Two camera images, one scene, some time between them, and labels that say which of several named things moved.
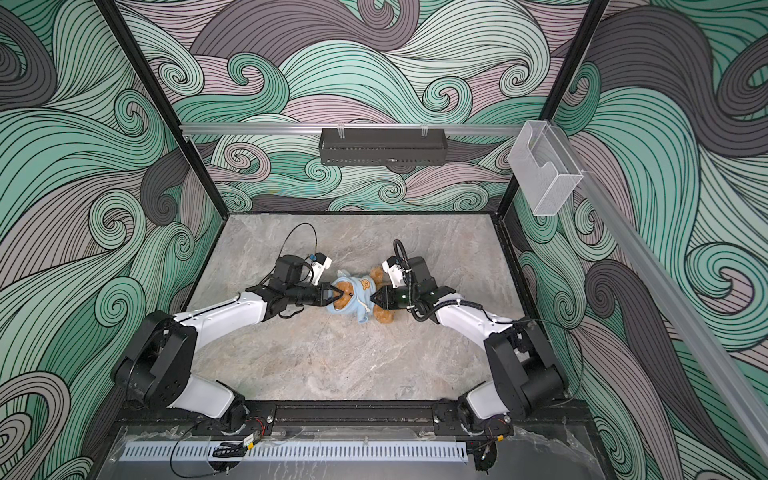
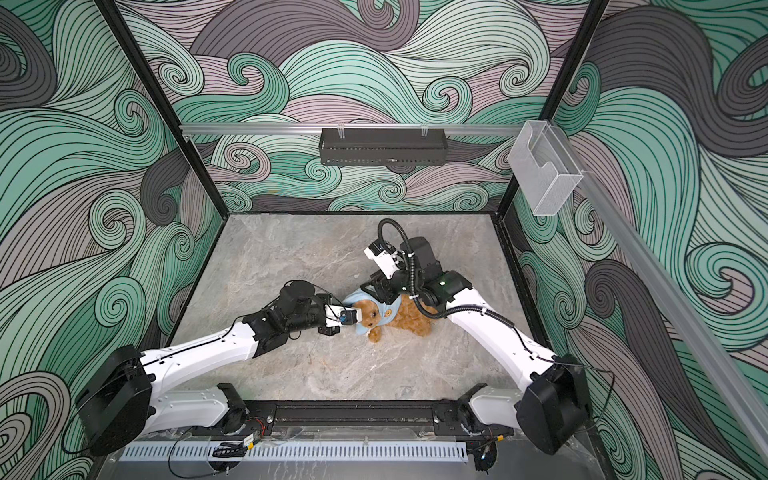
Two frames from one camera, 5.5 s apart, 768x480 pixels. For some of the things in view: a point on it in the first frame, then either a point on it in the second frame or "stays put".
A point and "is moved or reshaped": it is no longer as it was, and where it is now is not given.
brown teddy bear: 380,281 → 412,320
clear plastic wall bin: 544,170 stays put
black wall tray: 382,146 stays put
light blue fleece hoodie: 362,303 is moved or reshaped
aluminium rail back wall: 318,129 stays put
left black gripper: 319,300 → 324,298
